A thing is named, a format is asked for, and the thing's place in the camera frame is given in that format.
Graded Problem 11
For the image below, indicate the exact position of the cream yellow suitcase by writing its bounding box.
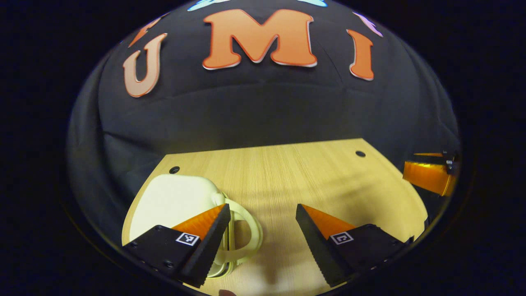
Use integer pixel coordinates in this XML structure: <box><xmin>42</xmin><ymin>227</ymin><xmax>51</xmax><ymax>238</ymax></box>
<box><xmin>129</xmin><ymin>174</ymin><xmax>263</xmax><ymax>279</ymax></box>

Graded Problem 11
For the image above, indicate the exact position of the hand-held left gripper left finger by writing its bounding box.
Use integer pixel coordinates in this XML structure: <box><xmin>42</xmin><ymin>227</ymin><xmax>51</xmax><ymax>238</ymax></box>
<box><xmin>122</xmin><ymin>203</ymin><xmax>231</xmax><ymax>288</ymax></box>

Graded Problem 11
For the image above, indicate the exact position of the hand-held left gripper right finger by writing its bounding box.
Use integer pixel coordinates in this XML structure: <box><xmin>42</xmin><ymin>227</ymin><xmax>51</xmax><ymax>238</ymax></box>
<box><xmin>295</xmin><ymin>203</ymin><xmax>413</xmax><ymax>287</ymax></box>

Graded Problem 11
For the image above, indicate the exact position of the black backdrop cloth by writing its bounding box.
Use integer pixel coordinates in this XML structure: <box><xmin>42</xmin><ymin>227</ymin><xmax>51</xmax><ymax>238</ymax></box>
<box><xmin>66</xmin><ymin>0</ymin><xmax>461</xmax><ymax>247</ymax></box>

